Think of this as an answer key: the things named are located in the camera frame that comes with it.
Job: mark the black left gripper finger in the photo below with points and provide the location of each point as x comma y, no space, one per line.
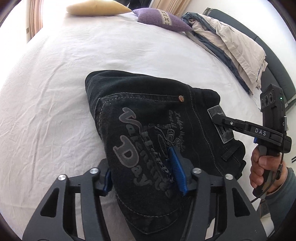
217,119

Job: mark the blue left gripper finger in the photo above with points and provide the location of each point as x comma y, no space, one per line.
181,168
108,184

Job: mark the beige window curtain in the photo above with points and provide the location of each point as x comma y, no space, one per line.
175,7

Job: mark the black denim pants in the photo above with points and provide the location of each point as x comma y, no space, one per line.
139,117

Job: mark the yellow pillow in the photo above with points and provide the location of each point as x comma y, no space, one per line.
97,8

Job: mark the white bed sheet mattress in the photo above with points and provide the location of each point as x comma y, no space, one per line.
46,125

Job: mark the beige and navy folded blanket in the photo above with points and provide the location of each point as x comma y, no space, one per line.
239,53

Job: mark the person's grey sleeve forearm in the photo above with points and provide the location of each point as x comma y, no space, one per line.
280,202

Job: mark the purple pillow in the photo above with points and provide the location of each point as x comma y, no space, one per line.
160,18

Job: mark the person's right hand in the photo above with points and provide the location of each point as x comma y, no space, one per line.
269,163

